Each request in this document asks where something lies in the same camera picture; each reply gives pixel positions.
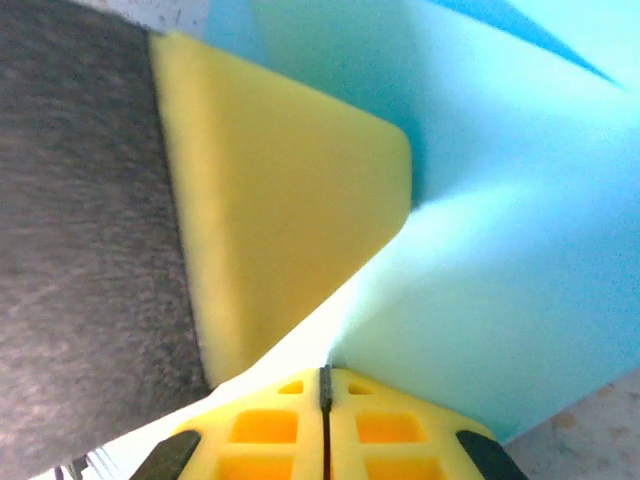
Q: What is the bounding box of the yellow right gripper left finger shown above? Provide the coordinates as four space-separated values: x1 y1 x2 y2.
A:
132 367 326 480

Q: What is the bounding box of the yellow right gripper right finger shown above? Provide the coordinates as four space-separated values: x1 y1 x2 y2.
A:
327 367 529 480

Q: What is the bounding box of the light blue cloth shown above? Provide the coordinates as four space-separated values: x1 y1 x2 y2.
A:
199 0 640 446

